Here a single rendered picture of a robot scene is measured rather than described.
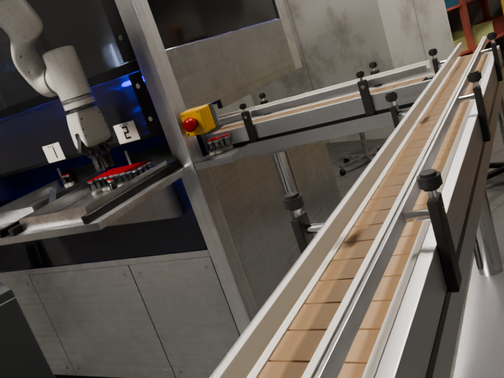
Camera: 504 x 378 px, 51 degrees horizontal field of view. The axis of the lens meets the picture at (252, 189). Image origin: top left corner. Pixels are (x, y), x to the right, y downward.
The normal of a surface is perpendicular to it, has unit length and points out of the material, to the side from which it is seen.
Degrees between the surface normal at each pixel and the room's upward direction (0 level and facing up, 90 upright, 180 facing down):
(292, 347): 0
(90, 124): 91
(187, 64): 90
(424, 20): 90
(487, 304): 0
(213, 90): 90
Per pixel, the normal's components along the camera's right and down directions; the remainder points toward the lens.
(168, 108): -0.43, 0.37
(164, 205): 0.84, -0.15
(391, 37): 0.61, 0.01
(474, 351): -0.31, -0.92
